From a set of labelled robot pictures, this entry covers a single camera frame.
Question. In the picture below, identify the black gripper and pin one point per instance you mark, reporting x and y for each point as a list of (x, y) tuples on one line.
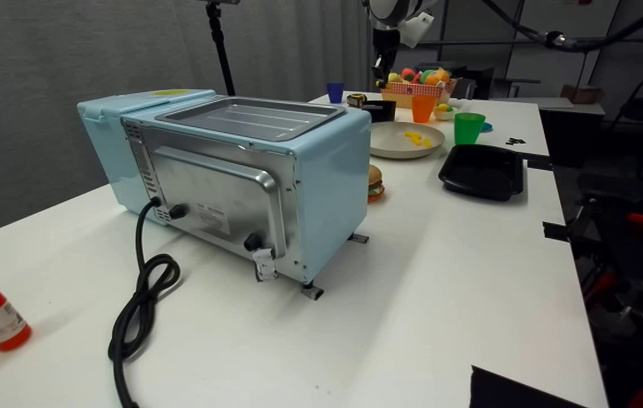
[(387, 49)]

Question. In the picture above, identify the beige plate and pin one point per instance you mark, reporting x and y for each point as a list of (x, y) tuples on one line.
[(391, 143)]

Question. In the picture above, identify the black plastic tray bin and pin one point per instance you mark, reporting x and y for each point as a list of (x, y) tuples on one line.
[(482, 172)]

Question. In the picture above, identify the red toy fruit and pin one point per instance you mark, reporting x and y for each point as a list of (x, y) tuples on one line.
[(409, 73)]

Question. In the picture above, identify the pink toy fruit basket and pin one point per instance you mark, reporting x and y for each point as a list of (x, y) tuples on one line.
[(403, 95)]

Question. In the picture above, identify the small black box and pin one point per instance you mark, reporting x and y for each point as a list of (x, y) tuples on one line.
[(381, 112)]

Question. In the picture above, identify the small dark toy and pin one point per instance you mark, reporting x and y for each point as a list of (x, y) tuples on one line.
[(356, 98)]

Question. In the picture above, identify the orange cup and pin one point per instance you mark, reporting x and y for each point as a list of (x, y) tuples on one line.
[(425, 108)]

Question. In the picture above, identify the blue cup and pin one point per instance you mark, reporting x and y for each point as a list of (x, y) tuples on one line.
[(335, 93)]

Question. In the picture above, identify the orange yellow toy fruit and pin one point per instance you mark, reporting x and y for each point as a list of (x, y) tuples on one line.
[(436, 76)]

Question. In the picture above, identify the yellow toy fry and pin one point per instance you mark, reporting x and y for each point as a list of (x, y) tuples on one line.
[(416, 138)]

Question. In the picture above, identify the yellow green toy fruit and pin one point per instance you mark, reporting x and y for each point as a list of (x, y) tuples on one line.
[(444, 112)]

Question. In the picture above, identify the green cup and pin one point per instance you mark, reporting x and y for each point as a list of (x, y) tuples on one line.
[(470, 128)]

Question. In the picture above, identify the toy burger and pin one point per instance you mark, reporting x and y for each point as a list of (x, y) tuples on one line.
[(375, 185)]

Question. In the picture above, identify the blue lid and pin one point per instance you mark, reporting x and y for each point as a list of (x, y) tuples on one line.
[(485, 128)]

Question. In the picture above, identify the small black clip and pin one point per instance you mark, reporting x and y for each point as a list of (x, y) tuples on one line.
[(514, 141)]

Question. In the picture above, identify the light blue toaster oven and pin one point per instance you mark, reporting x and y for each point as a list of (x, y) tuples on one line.
[(261, 172)]

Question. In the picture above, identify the black tripod pole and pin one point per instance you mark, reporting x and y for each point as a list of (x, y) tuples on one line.
[(220, 47)]

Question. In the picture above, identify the black tape strip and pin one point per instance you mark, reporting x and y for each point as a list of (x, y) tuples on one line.
[(540, 162), (557, 230)]

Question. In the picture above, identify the brown cardboard box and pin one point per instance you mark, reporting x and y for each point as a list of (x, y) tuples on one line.
[(582, 93)]

